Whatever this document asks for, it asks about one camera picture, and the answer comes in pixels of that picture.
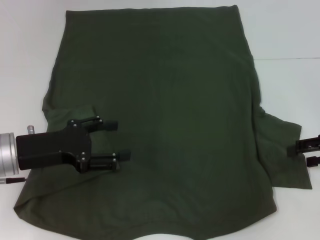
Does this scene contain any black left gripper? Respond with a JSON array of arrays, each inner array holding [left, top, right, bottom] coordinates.
[[15, 114, 132, 174]]

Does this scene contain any dark green shirt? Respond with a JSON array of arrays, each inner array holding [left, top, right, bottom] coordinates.
[[13, 4, 313, 240]]

